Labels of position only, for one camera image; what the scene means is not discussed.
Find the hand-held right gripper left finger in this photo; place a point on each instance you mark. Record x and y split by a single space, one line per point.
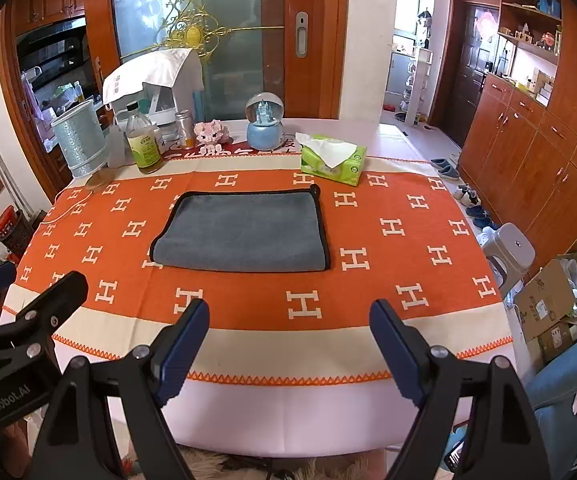
184 347

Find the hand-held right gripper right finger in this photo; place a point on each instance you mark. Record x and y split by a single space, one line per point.
393 347

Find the grey towel with black trim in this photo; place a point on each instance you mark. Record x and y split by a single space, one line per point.
243 230

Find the orange patterned blanket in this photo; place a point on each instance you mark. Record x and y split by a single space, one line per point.
368 280

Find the round wooden coaster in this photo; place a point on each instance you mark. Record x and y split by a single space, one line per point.
99 178

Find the grey plastic stool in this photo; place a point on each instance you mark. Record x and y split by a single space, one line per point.
507 255

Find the clear plastic bottle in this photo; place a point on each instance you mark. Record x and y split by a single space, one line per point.
116 147

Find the pale green plastic basket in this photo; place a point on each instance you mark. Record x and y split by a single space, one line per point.
79 137

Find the blue shoes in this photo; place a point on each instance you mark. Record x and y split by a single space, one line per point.
482 217

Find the cardboard box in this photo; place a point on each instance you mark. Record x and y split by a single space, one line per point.
550 300

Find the white sneakers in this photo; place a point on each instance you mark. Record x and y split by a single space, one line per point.
465 195

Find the bottle with yellow-green label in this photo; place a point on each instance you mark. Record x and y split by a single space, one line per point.
144 142

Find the light blue chair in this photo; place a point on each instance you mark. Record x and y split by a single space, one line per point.
568 400

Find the grey slippers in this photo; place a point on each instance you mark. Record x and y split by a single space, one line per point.
446 167

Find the green tissue pack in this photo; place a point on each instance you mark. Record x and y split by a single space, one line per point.
332 160

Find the small metal can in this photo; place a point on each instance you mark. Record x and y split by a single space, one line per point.
185 129

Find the pink flower ornament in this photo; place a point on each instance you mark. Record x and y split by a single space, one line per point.
212 132

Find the white appliance with cloth cover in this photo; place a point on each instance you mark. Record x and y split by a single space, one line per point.
158 85

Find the blue snow globe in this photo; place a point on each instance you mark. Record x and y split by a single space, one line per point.
265 122

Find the white shoe rack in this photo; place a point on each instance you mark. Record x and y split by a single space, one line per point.
417 85

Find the wooden cabinet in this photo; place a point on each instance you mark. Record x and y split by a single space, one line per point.
543 125

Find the dark wooden entrance door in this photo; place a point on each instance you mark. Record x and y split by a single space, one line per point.
468 65

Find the glass sliding door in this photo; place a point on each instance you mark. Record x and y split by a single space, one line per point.
203 35

